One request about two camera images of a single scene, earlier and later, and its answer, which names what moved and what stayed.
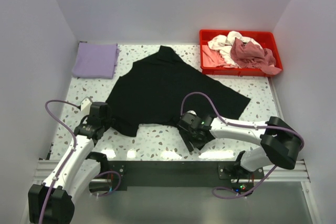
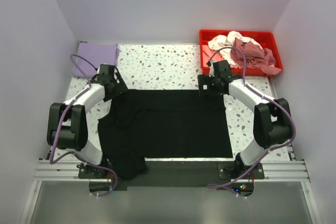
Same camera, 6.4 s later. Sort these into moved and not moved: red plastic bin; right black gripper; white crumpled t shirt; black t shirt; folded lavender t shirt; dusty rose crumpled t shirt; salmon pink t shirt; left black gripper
Moved: left black gripper; black t shirt; right black gripper
Not moved: white crumpled t shirt; folded lavender t shirt; dusty rose crumpled t shirt; salmon pink t shirt; red plastic bin
